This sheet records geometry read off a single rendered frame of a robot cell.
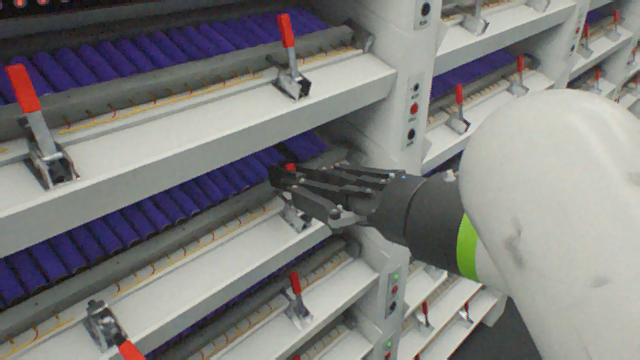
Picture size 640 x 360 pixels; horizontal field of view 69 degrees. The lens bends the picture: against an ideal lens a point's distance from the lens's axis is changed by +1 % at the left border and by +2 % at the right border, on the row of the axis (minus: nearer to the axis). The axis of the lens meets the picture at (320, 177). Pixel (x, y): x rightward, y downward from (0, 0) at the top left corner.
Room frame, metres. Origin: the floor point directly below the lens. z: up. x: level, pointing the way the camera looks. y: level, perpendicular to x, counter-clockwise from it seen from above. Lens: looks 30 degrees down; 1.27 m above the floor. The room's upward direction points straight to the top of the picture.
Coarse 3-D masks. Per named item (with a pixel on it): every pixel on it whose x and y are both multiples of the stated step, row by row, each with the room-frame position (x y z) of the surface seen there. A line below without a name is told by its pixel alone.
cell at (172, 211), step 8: (160, 192) 0.50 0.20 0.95; (152, 200) 0.50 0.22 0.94; (160, 200) 0.49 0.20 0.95; (168, 200) 0.49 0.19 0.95; (160, 208) 0.49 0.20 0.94; (168, 208) 0.48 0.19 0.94; (176, 208) 0.48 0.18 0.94; (168, 216) 0.48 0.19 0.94; (176, 216) 0.47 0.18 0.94; (184, 216) 0.48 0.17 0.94
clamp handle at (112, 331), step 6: (102, 324) 0.32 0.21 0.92; (108, 324) 0.32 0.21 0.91; (114, 324) 0.33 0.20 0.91; (108, 330) 0.32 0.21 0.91; (114, 330) 0.32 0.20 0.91; (114, 336) 0.31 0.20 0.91; (120, 336) 0.31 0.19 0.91; (114, 342) 0.30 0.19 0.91; (120, 342) 0.30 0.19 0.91; (126, 342) 0.30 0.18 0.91; (120, 348) 0.29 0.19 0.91; (126, 348) 0.29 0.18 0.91; (132, 348) 0.29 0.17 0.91; (126, 354) 0.29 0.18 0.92; (132, 354) 0.29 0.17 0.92; (138, 354) 0.29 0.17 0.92
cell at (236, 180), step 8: (216, 168) 0.58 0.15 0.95; (224, 168) 0.57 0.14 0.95; (232, 168) 0.58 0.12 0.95; (224, 176) 0.57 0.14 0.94; (232, 176) 0.56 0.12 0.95; (240, 176) 0.56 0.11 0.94; (232, 184) 0.55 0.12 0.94; (240, 184) 0.55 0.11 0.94; (248, 184) 0.55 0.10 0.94; (240, 192) 0.54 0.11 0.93
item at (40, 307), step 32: (320, 160) 0.63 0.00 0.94; (256, 192) 0.53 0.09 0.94; (192, 224) 0.46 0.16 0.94; (224, 224) 0.48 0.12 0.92; (128, 256) 0.40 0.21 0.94; (160, 256) 0.42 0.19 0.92; (64, 288) 0.35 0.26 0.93; (96, 288) 0.37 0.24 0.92; (128, 288) 0.38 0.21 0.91; (0, 320) 0.31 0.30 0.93; (32, 320) 0.32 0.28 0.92
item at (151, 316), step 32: (320, 128) 0.74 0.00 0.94; (352, 128) 0.69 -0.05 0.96; (352, 160) 0.66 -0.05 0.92; (384, 160) 0.64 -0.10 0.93; (320, 224) 0.53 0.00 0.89; (224, 256) 0.45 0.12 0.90; (256, 256) 0.46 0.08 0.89; (288, 256) 0.49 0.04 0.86; (160, 288) 0.39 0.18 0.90; (192, 288) 0.40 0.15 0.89; (224, 288) 0.41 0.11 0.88; (64, 320) 0.34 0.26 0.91; (128, 320) 0.35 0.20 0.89; (160, 320) 0.35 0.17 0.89; (192, 320) 0.38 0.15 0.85; (0, 352) 0.30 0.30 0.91; (32, 352) 0.30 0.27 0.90; (64, 352) 0.31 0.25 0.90; (96, 352) 0.31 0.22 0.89
